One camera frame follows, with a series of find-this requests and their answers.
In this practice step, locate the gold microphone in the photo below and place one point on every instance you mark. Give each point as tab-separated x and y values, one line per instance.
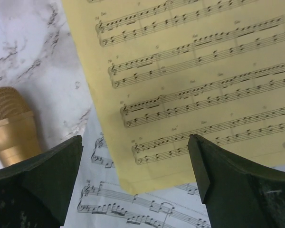
18	134

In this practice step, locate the yellow sheet music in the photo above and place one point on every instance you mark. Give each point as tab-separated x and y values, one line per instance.
161	70

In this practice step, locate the white sheet music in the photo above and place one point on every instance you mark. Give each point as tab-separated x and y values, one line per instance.
99	202

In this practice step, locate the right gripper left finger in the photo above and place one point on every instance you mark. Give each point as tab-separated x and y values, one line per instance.
35	193

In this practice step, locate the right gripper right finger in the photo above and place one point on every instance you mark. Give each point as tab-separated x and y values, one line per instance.
237	192

